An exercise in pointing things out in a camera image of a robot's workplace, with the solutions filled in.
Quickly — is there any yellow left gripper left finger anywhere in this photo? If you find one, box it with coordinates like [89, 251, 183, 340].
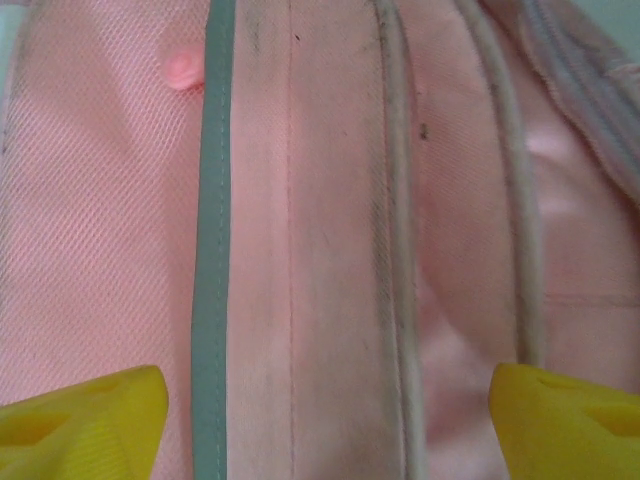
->
[0, 363, 170, 480]

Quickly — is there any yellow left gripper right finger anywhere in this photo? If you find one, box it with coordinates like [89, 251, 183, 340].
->
[488, 362, 640, 480]

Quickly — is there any pink student backpack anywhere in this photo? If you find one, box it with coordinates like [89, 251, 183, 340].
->
[0, 0, 640, 480]

